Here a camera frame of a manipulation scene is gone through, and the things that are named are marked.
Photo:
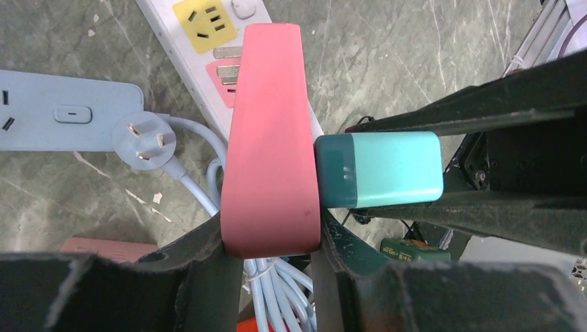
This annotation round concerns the dark green cube socket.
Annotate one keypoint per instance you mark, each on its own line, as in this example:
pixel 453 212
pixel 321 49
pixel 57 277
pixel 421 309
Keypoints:
pixel 412 250

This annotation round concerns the pink socket adapter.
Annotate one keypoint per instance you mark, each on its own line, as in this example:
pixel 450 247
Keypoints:
pixel 118 251

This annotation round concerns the light blue power strip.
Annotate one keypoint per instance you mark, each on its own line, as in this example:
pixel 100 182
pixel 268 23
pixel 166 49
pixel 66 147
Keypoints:
pixel 55 113

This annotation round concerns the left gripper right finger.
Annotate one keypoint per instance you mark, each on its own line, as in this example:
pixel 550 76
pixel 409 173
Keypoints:
pixel 356 288

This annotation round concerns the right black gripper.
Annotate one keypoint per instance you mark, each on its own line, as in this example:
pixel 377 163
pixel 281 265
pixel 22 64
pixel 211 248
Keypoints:
pixel 524 133

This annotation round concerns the pink triangular power strip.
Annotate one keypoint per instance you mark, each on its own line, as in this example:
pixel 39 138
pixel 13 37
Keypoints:
pixel 270 204

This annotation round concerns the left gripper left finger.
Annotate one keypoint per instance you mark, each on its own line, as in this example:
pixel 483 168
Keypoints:
pixel 189 285

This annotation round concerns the white multicolour power strip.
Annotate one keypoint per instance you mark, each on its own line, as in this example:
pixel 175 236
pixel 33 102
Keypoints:
pixel 204 41

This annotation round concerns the teal green charger plug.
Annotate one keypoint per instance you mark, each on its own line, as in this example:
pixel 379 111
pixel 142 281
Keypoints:
pixel 375 169

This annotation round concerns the red cube socket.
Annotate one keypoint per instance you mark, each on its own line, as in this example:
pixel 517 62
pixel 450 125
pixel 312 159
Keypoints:
pixel 251 325

